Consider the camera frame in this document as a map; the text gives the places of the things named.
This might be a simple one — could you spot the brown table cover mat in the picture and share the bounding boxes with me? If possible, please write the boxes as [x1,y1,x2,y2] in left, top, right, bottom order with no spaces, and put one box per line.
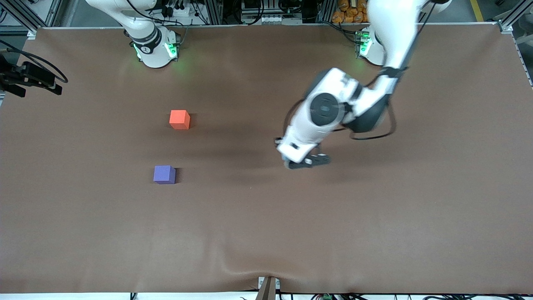
[0,23,533,295]

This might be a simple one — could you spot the orange foam cube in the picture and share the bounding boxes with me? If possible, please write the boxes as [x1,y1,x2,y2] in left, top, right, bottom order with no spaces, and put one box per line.
[169,110,191,130]

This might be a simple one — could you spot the purple foam cube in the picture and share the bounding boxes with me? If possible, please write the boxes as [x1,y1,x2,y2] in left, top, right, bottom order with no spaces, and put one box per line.
[153,165,177,185]

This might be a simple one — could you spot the white power strip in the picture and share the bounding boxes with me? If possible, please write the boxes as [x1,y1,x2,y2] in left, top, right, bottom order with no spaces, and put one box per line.
[241,15,289,25]

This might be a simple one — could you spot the pile of orange bags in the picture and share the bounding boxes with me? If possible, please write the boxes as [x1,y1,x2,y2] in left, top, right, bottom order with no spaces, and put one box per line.
[332,0,369,24]

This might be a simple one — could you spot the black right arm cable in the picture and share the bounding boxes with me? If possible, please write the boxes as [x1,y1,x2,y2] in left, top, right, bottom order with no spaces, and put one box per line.
[0,40,69,83]

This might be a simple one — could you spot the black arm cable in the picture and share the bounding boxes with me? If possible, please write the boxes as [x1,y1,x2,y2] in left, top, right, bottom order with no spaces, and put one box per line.
[349,67,397,141]
[0,40,69,83]

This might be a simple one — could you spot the aluminium frame profile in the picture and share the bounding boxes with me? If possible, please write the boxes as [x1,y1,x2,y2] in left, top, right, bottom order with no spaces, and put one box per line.
[497,0,533,35]
[0,0,63,37]

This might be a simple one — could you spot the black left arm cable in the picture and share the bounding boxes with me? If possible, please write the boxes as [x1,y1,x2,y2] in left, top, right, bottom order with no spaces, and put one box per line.
[349,67,397,141]

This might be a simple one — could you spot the aluminium camera mount post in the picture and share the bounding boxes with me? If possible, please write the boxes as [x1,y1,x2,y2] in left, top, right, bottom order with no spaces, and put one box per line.
[257,276,281,300]

